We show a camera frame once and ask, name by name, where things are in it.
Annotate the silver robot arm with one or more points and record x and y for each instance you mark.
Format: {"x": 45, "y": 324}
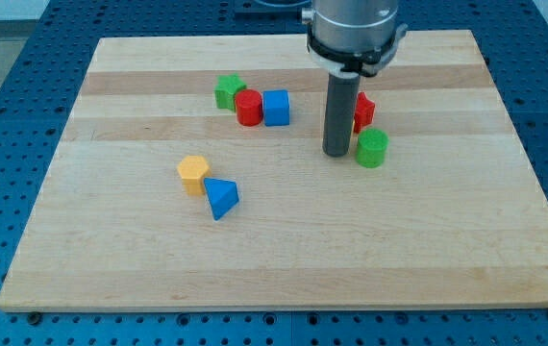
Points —
{"x": 351, "y": 38}

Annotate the yellow hexagon block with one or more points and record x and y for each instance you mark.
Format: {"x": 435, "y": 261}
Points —
{"x": 193, "y": 170}

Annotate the blue triangle block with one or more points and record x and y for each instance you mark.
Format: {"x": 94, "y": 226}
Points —
{"x": 222, "y": 196}

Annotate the blue cube block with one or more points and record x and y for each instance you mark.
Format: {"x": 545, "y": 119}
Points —
{"x": 276, "y": 110}

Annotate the red cylinder block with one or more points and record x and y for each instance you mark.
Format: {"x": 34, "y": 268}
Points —
{"x": 249, "y": 107}

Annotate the wooden board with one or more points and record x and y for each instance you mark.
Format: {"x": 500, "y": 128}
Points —
{"x": 454, "y": 218}

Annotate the green star block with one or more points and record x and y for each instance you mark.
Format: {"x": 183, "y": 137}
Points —
{"x": 226, "y": 89}

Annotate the green cylinder block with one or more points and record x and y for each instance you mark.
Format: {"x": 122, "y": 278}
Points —
{"x": 371, "y": 148}

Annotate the red star block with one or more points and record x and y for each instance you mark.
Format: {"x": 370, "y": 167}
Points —
{"x": 364, "y": 112}

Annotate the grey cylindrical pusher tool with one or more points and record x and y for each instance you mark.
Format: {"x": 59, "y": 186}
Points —
{"x": 339, "y": 114}

